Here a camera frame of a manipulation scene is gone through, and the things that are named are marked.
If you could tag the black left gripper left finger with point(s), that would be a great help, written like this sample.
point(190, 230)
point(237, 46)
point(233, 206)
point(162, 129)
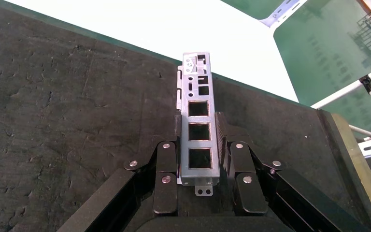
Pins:
point(166, 192)

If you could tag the grey metal bracket with cutouts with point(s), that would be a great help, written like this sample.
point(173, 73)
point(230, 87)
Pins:
point(200, 120)

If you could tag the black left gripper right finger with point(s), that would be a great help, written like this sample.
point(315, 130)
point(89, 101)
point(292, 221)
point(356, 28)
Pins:
point(249, 192)

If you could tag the grey metal shelving rack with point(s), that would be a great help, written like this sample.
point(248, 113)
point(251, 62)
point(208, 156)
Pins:
point(281, 12)

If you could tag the white pipe frame cart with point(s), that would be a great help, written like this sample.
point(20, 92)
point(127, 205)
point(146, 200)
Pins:
point(336, 95)

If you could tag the black flat container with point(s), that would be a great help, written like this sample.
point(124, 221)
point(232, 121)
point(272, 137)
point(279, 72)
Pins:
point(76, 112)

